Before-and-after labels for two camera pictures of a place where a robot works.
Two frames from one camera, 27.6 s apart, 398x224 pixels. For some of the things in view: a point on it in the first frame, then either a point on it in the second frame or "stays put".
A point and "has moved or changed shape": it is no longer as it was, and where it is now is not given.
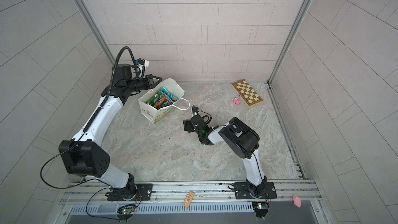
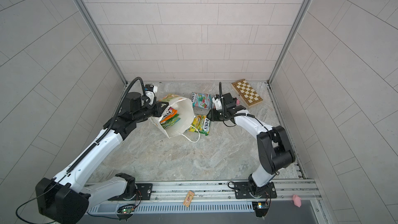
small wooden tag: (188, 198) stays put
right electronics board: (260, 208) stays put
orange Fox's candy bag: (160, 100) has moved or changed shape
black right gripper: (190, 123) -> (214, 115)
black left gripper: (148, 80) -> (158, 111)
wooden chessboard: (246, 93) stays put
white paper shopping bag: (159, 102) -> (185, 109)
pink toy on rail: (297, 200) stays put
